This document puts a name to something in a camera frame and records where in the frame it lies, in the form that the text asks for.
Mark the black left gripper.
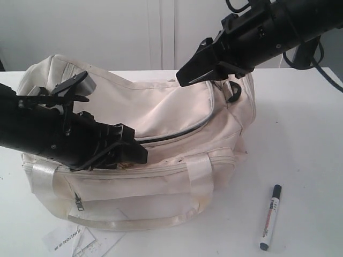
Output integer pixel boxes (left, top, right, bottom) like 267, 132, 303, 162
61, 112, 148, 170

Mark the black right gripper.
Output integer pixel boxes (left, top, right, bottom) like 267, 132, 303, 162
176, 7, 271, 86

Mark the cream fabric duffel bag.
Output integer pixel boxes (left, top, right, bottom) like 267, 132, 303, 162
18, 55, 256, 231

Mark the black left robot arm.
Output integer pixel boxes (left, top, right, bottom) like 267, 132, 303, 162
1, 85, 148, 171

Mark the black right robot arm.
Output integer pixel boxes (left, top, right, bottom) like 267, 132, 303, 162
176, 1, 342, 87

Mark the white whiteboard marker black cap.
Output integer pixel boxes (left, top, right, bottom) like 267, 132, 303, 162
259, 184, 282, 251

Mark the white paper hang tag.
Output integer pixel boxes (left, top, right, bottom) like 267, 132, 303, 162
42, 224, 125, 257

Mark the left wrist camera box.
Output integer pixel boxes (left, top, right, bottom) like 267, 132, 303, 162
29, 70, 96, 108

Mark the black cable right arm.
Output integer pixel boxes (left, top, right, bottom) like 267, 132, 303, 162
225, 0, 343, 93

